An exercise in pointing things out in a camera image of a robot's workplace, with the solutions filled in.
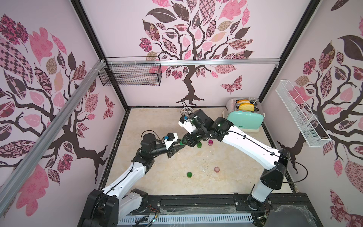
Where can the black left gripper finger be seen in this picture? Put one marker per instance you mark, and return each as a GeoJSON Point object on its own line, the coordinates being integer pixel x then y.
{"type": "Point", "coordinates": [177, 145]}
{"type": "Point", "coordinates": [174, 151]}

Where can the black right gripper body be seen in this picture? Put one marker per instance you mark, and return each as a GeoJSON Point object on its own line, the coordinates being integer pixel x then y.
{"type": "Point", "coordinates": [194, 135]}

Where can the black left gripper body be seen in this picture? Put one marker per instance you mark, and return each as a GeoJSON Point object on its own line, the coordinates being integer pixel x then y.
{"type": "Point", "coordinates": [168, 152]}

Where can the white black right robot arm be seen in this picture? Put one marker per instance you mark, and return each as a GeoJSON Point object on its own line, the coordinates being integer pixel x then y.
{"type": "Point", "coordinates": [272, 160]}

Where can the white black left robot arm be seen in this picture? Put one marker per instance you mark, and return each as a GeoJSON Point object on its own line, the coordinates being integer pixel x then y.
{"type": "Point", "coordinates": [106, 207]}

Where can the pink paint jar lid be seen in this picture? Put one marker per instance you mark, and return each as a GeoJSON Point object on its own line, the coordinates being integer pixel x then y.
{"type": "Point", "coordinates": [217, 169]}

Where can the mint green Belinee toaster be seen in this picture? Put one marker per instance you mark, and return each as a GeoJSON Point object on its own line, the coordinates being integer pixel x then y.
{"type": "Point", "coordinates": [245, 120]}

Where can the orange toast slice back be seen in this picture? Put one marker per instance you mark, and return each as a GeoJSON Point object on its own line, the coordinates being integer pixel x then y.
{"type": "Point", "coordinates": [243, 101]}

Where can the yellow toast slice front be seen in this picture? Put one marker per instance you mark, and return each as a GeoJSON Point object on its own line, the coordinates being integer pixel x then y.
{"type": "Point", "coordinates": [246, 107]}

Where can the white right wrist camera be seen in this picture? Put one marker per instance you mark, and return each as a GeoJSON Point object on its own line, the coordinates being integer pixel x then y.
{"type": "Point", "coordinates": [186, 123]}

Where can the black wire wall basket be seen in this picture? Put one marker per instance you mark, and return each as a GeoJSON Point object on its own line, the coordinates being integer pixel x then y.
{"type": "Point", "coordinates": [132, 71]}

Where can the aluminium rail back wall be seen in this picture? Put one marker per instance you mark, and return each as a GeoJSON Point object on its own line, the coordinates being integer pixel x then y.
{"type": "Point", "coordinates": [274, 61]}

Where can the aluminium rail wall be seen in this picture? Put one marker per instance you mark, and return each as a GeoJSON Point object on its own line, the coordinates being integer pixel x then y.
{"type": "Point", "coordinates": [17, 178]}
{"type": "Point", "coordinates": [274, 61]}

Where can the white slotted cable duct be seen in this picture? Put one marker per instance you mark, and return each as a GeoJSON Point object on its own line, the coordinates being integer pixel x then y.
{"type": "Point", "coordinates": [186, 219]}

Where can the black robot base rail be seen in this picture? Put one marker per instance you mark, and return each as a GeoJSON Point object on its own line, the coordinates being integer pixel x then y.
{"type": "Point", "coordinates": [237, 201]}

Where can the white wire wall shelf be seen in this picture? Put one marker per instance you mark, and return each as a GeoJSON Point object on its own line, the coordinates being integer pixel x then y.
{"type": "Point", "coordinates": [304, 117]}

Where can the aluminium rail left wall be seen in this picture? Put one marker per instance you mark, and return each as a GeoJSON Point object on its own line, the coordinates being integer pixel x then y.
{"type": "Point", "coordinates": [17, 178]}

